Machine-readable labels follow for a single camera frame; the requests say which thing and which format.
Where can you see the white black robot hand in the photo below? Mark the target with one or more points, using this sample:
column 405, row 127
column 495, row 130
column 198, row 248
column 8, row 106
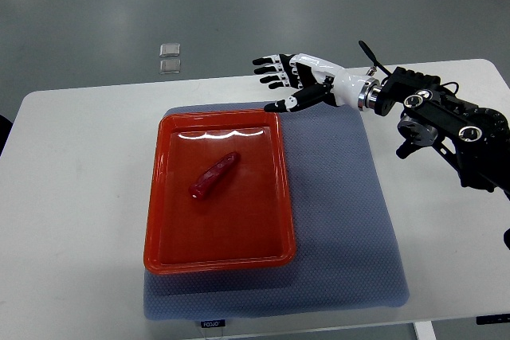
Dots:
column 345, row 87

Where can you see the red pepper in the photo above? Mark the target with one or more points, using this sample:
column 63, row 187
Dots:
column 207, row 180

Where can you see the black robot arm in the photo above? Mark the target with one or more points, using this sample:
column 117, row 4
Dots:
column 473, row 140

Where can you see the red plastic tray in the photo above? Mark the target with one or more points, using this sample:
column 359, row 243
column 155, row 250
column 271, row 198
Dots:
column 246, row 219

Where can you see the upper metal floor plate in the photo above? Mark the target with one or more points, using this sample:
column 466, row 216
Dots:
column 169, row 49

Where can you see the grey-blue padded mat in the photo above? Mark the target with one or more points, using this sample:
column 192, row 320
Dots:
column 347, row 253

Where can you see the black label tag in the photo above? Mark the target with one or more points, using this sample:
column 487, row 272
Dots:
column 214, row 323

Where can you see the person's black clothed body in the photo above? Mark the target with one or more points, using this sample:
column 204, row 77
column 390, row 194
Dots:
column 5, row 129

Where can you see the white table leg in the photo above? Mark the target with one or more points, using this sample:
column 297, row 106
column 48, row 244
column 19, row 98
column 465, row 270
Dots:
column 424, row 330

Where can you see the black table control panel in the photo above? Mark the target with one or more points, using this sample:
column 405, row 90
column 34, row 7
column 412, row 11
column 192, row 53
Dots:
column 492, row 319

